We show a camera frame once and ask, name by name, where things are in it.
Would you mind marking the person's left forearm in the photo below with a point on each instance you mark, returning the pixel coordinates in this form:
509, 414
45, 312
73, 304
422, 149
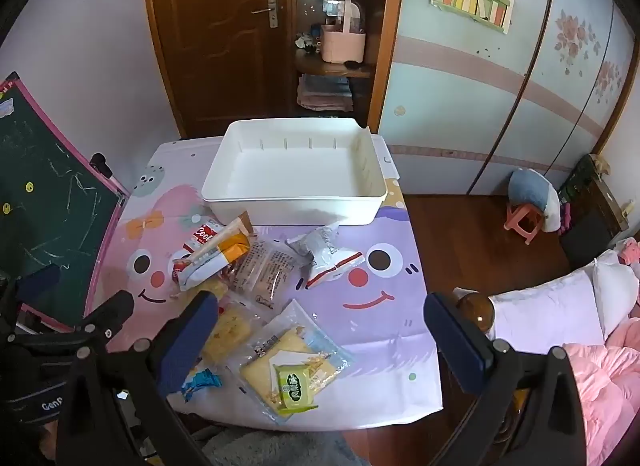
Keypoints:
47, 443

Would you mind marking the pink plastic basket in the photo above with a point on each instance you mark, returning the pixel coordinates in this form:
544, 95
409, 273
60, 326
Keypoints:
340, 45

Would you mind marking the pink plush toy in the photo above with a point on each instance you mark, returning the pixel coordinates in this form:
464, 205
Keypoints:
627, 251

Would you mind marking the floral pastel wardrobe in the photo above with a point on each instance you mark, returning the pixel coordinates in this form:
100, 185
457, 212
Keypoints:
450, 95

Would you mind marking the pink plastic stool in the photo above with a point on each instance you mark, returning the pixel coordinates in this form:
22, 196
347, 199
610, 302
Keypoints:
520, 223

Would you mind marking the pink quilt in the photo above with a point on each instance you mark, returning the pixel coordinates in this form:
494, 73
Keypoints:
610, 386

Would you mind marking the grey fluffy cloth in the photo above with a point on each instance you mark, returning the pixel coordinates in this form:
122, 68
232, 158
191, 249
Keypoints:
280, 448

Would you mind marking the grey white snack bag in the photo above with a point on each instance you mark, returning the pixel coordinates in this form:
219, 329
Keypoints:
325, 258

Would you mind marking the wooden corner shelf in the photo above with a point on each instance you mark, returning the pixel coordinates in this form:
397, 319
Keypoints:
332, 68

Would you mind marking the pastel cartoon tablecloth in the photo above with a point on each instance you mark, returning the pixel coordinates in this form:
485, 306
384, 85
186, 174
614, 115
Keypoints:
380, 316

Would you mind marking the brown wooden door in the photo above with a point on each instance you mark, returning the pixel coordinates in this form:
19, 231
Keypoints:
215, 45

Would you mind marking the clear printed bread wrapper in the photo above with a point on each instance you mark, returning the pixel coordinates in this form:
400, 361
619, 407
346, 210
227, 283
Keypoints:
270, 271

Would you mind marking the dark bedside cabinet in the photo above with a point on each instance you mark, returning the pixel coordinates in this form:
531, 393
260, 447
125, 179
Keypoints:
590, 226

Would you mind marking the wooden bed frame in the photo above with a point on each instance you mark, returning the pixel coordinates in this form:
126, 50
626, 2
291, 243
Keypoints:
475, 308

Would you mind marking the white pillow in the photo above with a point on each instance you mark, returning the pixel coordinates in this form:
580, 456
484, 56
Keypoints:
615, 291
545, 311

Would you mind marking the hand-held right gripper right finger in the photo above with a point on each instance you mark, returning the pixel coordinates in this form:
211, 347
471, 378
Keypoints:
460, 341

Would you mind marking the green chalkboard pink frame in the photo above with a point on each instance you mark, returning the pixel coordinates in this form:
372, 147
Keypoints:
45, 185

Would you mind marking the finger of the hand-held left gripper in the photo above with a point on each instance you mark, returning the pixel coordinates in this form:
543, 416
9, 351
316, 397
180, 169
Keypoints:
40, 282
112, 311

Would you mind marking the orange white snack packet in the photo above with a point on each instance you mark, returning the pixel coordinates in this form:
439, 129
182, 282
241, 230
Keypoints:
232, 251

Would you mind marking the small green candy packet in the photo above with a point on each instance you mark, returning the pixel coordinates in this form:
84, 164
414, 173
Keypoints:
295, 391

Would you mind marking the pink folded towel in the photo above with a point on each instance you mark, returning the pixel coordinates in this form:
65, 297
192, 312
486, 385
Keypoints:
322, 101

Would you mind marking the small blue candy packet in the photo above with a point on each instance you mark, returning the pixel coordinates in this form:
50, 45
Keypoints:
200, 381

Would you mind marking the clear plastic container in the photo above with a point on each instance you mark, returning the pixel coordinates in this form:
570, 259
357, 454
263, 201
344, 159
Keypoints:
357, 13

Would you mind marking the red white cookie bag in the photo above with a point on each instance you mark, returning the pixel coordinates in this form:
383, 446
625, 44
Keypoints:
206, 235

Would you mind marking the white plastic bin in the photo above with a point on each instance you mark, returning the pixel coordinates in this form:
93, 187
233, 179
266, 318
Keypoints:
285, 170

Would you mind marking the blue white cushion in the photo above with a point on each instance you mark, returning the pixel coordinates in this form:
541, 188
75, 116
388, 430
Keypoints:
530, 188

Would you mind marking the black easel knob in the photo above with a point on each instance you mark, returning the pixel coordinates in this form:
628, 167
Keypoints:
100, 161

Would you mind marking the blue folded towel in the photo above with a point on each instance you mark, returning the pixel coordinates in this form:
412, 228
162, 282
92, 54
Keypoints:
325, 83

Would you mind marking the light blue cake packet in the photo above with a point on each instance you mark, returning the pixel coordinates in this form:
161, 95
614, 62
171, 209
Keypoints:
295, 346

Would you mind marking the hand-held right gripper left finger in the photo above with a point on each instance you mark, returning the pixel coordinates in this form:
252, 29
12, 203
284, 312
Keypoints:
192, 341

